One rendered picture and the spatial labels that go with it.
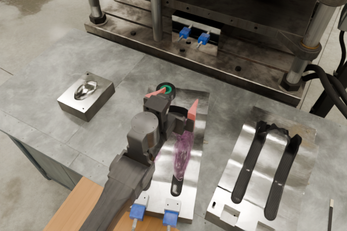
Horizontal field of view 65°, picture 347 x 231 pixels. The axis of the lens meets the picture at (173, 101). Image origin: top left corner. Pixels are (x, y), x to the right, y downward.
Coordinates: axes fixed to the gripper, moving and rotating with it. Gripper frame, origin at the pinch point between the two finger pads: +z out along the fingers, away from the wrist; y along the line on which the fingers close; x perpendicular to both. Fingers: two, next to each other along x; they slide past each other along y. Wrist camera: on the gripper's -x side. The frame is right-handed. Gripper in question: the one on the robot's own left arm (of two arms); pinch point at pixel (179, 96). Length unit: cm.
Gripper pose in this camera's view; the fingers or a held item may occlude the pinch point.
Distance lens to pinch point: 73.7
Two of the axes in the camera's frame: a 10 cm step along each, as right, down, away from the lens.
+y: -9.0, -3.4, 2.8
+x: -0.1, 6.5, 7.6
